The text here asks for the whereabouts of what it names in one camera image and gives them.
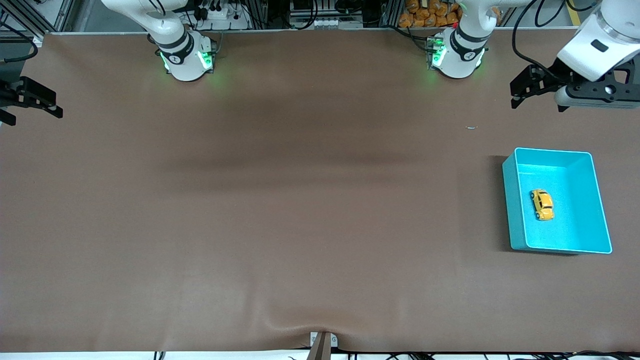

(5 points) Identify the yellow beetle toy car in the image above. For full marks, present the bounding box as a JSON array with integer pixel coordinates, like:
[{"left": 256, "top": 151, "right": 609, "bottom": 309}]
[{"left": 530, "top": 188, "right": 555, "bottom": 221}]

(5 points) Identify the orange packets heap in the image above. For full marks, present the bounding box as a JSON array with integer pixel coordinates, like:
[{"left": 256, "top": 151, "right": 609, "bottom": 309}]
[{"left": 398, "top": 0, "right": 463, "bottom": 29}]

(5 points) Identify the teal plastic bin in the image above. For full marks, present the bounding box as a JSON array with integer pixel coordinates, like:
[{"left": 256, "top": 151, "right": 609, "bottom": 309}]
[{"left": 501, "top": 147, "right": 613, "bottom": 255}]

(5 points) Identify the white power strip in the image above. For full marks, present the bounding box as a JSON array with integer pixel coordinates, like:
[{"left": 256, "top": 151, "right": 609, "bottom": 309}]
[{"left": 197, "top": 4, "right": 251, "bottom": 31}]

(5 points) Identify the brown table cover mat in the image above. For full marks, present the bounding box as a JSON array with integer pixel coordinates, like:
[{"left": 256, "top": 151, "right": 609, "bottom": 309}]
[{"left": 0, "top": 27, "right": 640, "bottom": 353}]

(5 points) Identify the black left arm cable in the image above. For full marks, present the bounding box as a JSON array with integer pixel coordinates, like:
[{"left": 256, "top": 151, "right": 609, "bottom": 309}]
[{"left": 511, "top": 0, "right": 601, "bottom": 78}]

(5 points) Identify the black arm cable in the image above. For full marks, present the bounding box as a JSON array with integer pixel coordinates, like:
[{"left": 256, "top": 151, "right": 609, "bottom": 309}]
[
  {"left": 511, "top": 0, "right": 601, "bottom": 78},
  {"left": 0, "top": 21, "right": 40, "bottom": 65}
]

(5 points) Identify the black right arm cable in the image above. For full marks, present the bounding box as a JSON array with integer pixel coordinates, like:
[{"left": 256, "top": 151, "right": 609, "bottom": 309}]
[{"left": 0, "top": 21, "right": 40, "bottom": 65}]

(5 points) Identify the aluminium frame post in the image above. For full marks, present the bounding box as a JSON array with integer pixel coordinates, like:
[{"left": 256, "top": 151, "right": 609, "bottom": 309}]
[{"left": 0, "top": 0, "right": 76, "bottom": 37}]

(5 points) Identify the grey table clamp bracket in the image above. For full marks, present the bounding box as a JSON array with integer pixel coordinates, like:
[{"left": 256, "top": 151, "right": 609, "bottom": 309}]
[{"left": 310, "top": 331, "right": 339, "bottom": 360}]

